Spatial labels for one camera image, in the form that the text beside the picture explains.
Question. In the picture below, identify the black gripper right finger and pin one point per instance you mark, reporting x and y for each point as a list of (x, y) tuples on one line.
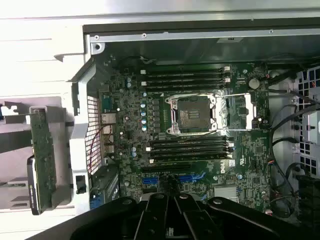
[(190, 217)]

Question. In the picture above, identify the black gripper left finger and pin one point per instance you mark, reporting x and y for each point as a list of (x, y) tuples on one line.
[(152, 217)]

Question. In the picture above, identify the blue expansion slot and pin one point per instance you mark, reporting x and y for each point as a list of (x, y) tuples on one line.
[(150, 182)]

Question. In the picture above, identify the silver chipset heatsink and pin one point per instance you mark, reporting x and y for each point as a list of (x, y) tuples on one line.
[(225, 193)]

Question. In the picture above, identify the black RAM slot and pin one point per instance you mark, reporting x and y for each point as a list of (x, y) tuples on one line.
[(185, 81), (190, 141), (185, 70), (190, 159), (190, 153), (185, 87), (190, 147), (185, 75)]

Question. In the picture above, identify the thin metal locking lever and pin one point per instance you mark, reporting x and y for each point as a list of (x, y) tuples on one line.
[(200, 136)]

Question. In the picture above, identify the green motherboard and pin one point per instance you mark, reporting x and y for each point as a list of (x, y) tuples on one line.
[(250, 155)]

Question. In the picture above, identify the CPU socket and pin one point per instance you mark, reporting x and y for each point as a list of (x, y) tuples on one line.
[(195, 115)]

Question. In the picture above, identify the black and grey PC case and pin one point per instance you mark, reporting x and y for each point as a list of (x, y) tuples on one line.
[(80, 140)]

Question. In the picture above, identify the silver socket cover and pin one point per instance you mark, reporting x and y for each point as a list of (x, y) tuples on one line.
[(250, 110)]

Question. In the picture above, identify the silver coin battery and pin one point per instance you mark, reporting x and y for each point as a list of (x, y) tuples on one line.
[(254, 83)]

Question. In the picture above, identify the grey printed parts rack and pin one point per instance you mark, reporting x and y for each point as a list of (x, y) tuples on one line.
[(15, 135)]

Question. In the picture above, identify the perforated metal drive cage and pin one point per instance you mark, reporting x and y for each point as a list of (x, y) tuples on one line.
[(308, 85)]

